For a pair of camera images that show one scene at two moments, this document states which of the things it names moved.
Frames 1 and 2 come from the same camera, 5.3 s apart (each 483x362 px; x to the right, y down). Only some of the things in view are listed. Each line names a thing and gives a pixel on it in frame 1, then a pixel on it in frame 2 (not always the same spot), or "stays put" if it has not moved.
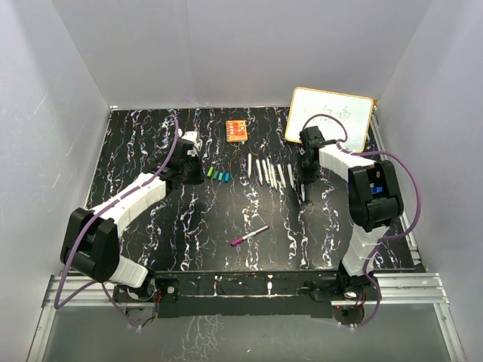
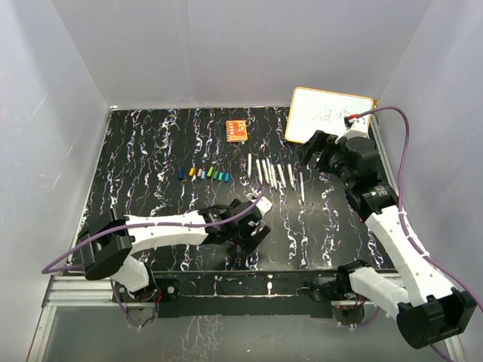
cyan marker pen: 290,175 stays put
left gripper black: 198,178 → 247,246
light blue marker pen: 264,171 stays put
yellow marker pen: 249,164 stays put
